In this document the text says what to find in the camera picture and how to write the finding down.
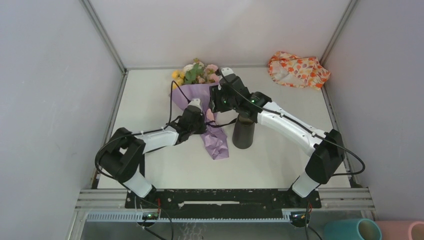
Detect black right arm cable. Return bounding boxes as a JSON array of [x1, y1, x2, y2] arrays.
[[218, 71, 366, 177]]

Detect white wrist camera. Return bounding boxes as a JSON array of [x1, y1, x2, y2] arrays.
[[187, 98, 203, 112], [220, 67, 234, 77]]

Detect orange floral cloth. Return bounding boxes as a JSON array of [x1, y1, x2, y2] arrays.
[[267, 51, 331, 90]]

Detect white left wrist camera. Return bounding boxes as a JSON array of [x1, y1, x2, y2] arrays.
[[187, 98, 203, 112]]

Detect pink cylindrical vase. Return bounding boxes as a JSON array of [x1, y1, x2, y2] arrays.
[[376, 221, 424, 240]]

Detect black cylindrical vase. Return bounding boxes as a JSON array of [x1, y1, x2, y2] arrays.
[[232, 114, 255, 150]]

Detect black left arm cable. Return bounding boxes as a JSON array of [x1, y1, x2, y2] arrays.
[[94, 80, 193, 181]]

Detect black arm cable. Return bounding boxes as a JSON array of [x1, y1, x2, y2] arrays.
[[218, 71, 366, 177], [94, 80, 193, 181]]

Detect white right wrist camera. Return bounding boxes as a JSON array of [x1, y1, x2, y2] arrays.
[[220, 67, 234, 77]]

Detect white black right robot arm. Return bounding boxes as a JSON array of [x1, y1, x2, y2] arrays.
[[209, 67, 345, 208]]

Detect purple pink wrapping paper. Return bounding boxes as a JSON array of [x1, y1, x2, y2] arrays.
[[170, 82, 230, 161]]

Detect artificial flower bunch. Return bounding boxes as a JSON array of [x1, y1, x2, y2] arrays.
[[171, 58, 220, 89]]

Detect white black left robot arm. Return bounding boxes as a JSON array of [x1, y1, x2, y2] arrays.
[[94, 105, 206, 209]]

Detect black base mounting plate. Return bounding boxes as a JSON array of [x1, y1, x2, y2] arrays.
[[124, 188, 322, 220]]

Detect black ribbon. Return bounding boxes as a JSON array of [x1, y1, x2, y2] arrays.
[[205, 118, 237, 128]]

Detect white slotted cable duct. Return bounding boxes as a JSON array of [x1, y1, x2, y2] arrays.
[[86, 211, 292, 223]]

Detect teal cylindrical vase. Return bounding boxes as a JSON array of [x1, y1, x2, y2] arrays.
[[324, 218, 383, 240]]

